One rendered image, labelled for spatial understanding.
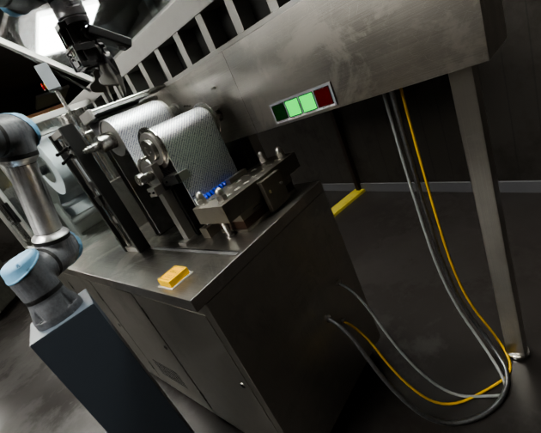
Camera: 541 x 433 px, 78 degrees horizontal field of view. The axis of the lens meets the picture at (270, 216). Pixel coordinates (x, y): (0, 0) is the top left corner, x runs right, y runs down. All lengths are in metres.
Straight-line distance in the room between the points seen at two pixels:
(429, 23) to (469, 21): 0.08
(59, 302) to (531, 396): 1.62
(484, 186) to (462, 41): 0.47
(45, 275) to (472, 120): 1.37
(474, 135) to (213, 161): 0.84
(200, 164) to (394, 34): 0.71
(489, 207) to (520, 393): 0.70
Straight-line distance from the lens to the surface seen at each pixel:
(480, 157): 1.19
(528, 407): 1.58
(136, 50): 1.69
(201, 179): 1.22
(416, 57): 0.96
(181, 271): 1.02
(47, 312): 1.30
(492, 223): 1.29
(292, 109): 1.15
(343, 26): 1.02
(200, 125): 1.26
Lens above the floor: 1.30
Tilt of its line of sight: 20 degrees down
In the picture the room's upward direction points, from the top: 25 degrees counter-clockwise
